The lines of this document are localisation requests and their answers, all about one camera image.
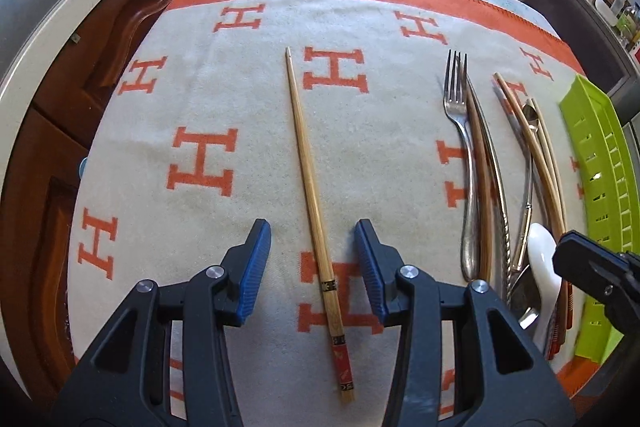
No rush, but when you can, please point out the brown chopstick red end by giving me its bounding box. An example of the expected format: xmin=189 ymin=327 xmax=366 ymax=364
xmin=494 ymin=72 xmax=573 ymax=355

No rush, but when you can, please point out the white ceramic soup spoon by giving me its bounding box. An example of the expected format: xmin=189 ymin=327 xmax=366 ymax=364
xmin=527 ymin=222 xmax=562 ymax=353

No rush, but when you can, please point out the wide steel serving spoon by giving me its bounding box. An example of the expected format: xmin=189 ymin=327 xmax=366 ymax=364
xmin=510 ymin=265 xmax=541 ymax=331

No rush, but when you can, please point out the bamboo chopstick red end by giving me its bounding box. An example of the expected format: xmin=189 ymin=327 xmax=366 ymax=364
xmin=284 ymin=46 xmax=356 ymax=403

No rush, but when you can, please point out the pale chopstick striped end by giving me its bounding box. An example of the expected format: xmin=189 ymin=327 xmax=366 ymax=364
xmin=494 ymin=72 xmax=563 ymax=355

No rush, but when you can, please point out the metal twisted chopstick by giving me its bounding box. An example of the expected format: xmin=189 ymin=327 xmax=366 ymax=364
xmin=466 ymin=77 xmax=512 ymax=303

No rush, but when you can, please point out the steel fork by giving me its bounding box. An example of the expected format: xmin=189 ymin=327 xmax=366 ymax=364
xmin=442 ymin=50 xmax=480 ymax=282

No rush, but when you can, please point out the pale chopstick orange end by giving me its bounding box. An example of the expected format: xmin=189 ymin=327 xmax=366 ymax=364
xmin=530 ymin=98 xmax=574 ymax=351

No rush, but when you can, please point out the green plastic utensil tray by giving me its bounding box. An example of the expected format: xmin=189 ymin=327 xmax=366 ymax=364
xmin=557 ymin=74 xmax=640 ymax=365

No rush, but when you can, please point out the grey cabinet appliance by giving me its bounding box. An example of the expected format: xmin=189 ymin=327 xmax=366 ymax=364
xmin=521 ymin=0 xmax=639 ymax=121

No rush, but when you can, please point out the orange white H-pattern cloth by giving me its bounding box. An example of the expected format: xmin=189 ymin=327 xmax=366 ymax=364
xmin=67 ymin=0 xmax=585 ymax=426

